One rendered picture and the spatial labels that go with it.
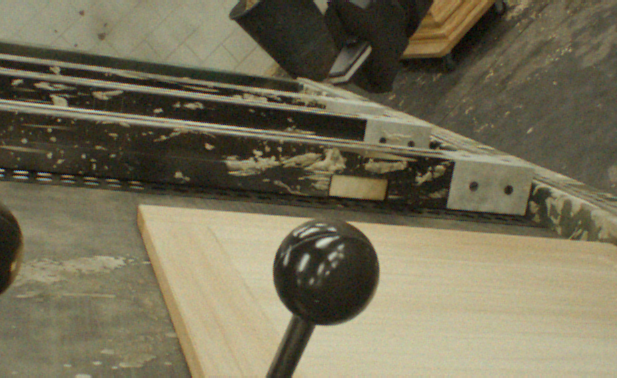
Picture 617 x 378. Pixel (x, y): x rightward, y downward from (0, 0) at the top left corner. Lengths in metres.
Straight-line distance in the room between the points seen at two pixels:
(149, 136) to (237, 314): 0.47
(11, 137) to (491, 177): 0.62
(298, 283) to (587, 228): 0.85
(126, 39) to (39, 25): 0.58
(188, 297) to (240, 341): 0.08
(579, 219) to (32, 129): 0.68
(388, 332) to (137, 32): 5.47
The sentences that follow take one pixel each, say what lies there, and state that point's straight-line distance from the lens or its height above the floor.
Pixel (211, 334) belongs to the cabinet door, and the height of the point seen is 1.32.
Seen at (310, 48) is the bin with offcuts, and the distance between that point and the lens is 5.20.
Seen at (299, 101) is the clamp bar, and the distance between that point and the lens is 1.63.
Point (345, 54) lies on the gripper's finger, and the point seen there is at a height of 1.28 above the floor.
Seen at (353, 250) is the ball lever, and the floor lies 1.41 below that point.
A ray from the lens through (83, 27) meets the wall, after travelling 5.94.
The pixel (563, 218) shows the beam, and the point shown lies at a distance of 1.15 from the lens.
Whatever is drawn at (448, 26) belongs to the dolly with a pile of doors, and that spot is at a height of 0.19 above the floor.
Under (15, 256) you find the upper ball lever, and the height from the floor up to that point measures 1.49.
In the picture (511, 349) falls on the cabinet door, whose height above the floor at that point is 1.14.
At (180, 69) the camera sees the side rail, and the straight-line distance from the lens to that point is 2.19.
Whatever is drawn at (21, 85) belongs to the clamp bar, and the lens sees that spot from 1.33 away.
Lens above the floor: 1.54
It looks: 22 degrees down
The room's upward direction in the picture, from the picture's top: 42 degrees counter-clockwise
